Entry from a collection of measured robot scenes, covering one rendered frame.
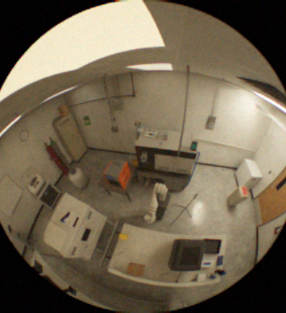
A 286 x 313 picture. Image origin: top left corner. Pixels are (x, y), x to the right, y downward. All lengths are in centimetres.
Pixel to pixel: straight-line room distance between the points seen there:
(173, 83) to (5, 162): 496
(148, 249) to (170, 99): 300
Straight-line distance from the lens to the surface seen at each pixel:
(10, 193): 420
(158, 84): 263
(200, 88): 267
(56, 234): 162
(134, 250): 178
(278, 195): 376
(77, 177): 327
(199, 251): 160
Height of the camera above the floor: 265
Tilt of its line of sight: 44 degrees down
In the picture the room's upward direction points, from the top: 6 degrees counter-clockwise
